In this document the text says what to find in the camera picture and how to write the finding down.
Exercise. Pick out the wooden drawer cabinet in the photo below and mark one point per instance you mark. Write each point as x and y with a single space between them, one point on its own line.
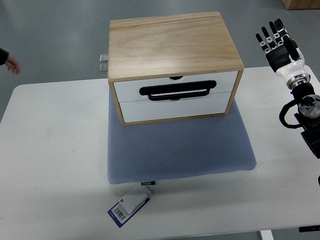
172 47

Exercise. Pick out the white blue product tag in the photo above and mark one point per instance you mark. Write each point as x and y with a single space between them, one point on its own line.
129 204

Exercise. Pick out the dark sleeve forearm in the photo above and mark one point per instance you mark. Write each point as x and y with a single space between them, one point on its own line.
3 56

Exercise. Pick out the cardboard box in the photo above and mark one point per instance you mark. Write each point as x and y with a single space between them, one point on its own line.
301 4

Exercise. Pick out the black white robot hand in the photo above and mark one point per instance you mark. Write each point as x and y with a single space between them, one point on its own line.
283 55

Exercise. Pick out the white table leg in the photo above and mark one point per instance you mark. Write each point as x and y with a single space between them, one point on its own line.
266 235

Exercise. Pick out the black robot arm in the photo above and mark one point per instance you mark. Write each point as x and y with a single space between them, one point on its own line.
307 116

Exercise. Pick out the grey metal clamp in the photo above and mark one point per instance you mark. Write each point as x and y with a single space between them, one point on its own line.
104 63

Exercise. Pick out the black drawer handle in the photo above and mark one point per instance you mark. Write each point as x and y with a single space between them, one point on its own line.
177 91

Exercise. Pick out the person's hand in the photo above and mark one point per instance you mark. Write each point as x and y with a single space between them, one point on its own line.
12 64

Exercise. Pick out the white drawer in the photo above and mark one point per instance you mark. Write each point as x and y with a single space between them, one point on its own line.
128 91

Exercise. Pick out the black table control box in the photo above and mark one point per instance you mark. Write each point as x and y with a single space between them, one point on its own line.
305 229

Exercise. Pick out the blue mesh cushion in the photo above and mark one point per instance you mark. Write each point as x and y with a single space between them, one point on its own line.
177 149

